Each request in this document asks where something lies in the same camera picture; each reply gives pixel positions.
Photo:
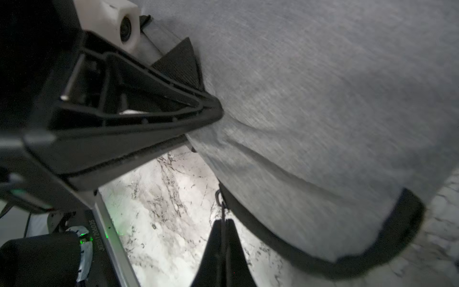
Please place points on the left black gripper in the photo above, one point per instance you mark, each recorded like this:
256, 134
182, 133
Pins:
78, 112

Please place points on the grey laptop bag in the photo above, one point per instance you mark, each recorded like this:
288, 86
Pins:
341, 119

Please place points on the aluminium front rail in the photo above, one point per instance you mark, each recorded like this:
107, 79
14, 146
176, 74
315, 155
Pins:
116, 253

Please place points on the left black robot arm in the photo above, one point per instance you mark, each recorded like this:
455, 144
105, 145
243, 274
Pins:
71, 254

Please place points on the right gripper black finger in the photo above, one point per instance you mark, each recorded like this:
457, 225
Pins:
223, 263

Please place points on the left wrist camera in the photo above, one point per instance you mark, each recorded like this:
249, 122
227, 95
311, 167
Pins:
116, 21

